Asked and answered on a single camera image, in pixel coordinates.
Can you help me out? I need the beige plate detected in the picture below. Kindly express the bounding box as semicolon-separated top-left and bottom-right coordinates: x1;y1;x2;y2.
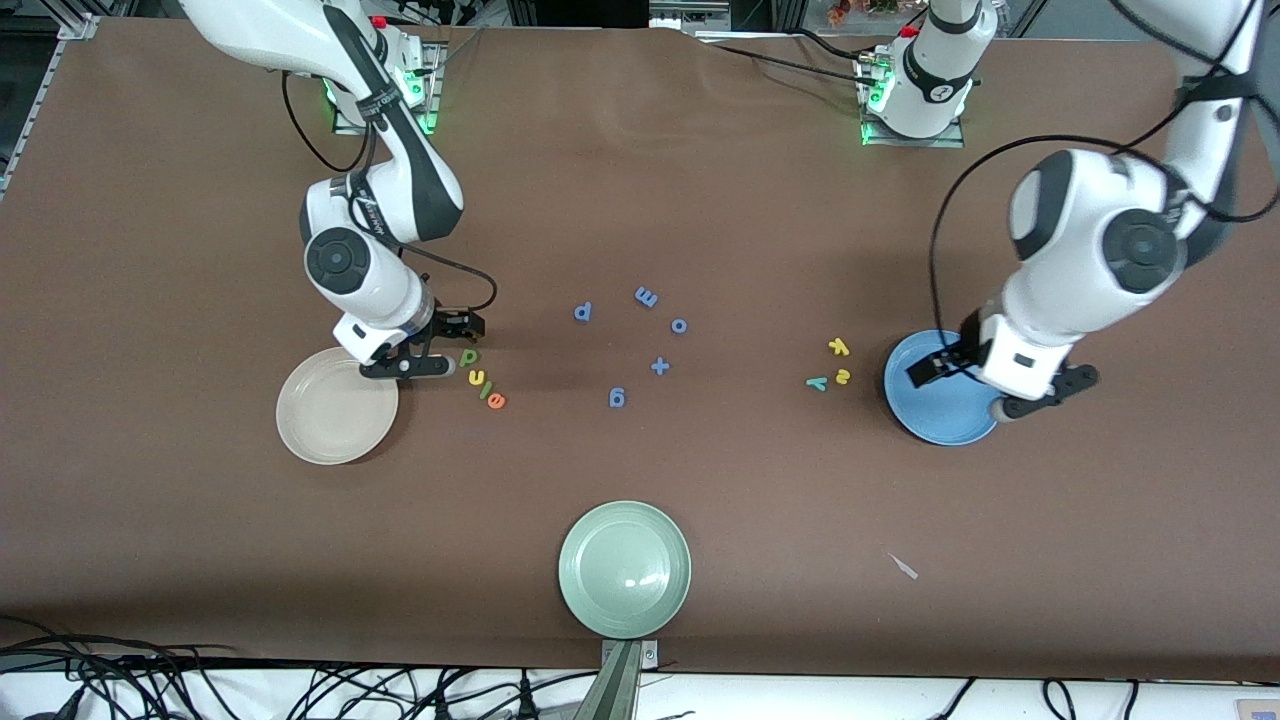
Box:
276;347;400;466

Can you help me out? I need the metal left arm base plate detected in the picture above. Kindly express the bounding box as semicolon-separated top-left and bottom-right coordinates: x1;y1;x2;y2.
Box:
860;50;966;149

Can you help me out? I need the blue plate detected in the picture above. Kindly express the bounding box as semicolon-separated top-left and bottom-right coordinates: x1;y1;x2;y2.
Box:
883;330;1005;447

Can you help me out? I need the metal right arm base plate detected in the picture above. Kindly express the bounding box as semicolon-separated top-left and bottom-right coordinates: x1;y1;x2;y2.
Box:
333;40;446;136

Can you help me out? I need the black cable to arm base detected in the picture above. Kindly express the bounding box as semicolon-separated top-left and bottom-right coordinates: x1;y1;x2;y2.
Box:
695;35;881;86

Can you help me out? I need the grey metal camera bracket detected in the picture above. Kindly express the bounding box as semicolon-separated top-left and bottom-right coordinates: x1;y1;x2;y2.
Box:
572;640;661;720

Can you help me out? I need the brown table cover sheet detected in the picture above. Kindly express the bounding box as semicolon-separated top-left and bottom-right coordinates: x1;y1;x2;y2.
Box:
0;18;1280;683

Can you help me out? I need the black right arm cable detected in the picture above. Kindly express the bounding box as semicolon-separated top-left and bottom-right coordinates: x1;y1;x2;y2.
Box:
281;68;499;319

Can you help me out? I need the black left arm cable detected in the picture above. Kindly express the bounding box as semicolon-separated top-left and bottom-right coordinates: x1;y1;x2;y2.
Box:
929;0;1280;353

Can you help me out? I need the pale green plate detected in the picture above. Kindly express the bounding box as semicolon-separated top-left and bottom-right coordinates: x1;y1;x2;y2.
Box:
558;501;693;640

